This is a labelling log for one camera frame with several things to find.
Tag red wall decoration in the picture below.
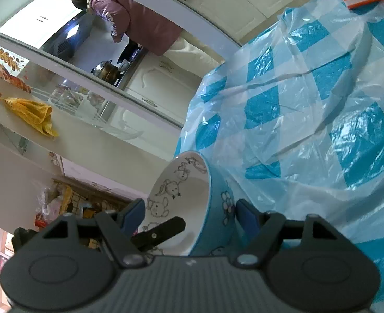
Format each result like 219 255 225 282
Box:
0 41 33 93

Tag steel pot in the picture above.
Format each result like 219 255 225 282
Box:
92 59 122 81

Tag blue cartoon print bowl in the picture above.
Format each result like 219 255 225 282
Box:
139 151 245 257

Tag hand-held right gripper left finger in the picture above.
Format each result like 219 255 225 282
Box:
40 199 147 266

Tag wooden shelf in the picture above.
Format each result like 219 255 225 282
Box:
35 178 137 235

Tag glass jars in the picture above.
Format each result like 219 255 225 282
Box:
48 84 105 115

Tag blue checkered plastic tablecloth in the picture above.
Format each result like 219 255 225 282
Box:
174 0 384 302

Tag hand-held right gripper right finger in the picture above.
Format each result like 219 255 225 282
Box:
236 199 342 265

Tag range hood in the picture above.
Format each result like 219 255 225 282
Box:
42 15 92 60

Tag black wok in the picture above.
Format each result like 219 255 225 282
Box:
119 39 144 65

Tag yellow cloth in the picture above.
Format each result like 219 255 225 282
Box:
4 97 59 137

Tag plain glass sliding door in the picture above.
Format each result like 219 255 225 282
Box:
0 0 245 128

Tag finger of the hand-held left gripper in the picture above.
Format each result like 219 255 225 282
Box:
131 217 188 252

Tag white kitchen cabinets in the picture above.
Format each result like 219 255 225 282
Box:
0 0 329 128

